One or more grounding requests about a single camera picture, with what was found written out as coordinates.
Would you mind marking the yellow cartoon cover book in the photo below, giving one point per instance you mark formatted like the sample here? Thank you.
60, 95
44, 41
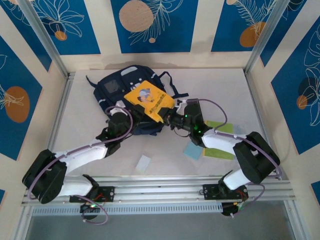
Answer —
147, 100

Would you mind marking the navy blue backpack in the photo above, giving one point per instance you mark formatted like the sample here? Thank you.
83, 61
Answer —
107, 100

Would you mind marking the green notebook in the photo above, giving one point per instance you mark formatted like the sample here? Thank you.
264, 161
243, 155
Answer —
222, 127

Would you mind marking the light blue sticky note pad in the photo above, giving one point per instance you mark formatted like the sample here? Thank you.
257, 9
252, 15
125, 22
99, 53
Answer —
192, 151

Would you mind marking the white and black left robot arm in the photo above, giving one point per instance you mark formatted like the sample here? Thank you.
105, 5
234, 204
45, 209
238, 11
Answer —
80, 157

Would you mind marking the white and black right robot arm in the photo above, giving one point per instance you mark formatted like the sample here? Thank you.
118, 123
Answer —
220, 142

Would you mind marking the white card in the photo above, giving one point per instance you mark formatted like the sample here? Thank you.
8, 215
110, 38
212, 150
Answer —
143, 163

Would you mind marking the black left controller board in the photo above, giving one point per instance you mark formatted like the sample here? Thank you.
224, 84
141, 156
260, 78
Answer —
87, 208

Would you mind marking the black controller board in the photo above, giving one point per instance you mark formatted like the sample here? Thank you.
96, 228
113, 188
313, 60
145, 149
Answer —
87, 208
228, 210

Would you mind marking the black right controller board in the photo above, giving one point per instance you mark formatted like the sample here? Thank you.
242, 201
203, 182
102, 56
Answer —
228, 210

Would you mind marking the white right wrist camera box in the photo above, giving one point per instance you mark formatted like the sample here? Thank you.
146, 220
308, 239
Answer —
181, 103

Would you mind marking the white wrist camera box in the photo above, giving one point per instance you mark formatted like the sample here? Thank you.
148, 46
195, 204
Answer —
181, 103
121, 103

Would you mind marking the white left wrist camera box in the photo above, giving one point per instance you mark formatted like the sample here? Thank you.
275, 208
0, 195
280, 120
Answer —
121, 103

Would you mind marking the aluminium side rail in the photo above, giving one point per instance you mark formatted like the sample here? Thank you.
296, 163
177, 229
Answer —
67, 86
250, 86

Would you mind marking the aluminium rail beam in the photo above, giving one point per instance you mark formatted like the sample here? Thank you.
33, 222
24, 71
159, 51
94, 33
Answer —
160, 191

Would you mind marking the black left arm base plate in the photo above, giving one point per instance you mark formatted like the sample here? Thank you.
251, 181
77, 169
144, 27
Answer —
108, 193

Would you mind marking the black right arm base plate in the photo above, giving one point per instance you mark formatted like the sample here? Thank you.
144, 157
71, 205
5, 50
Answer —
210, 191

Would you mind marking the aluminium frame post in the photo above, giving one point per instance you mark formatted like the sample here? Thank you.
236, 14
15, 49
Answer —
263, 37
48, 42

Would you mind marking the short aluminium frame leg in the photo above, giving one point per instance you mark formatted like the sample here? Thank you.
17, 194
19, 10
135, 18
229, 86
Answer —
291, 220
22, 222

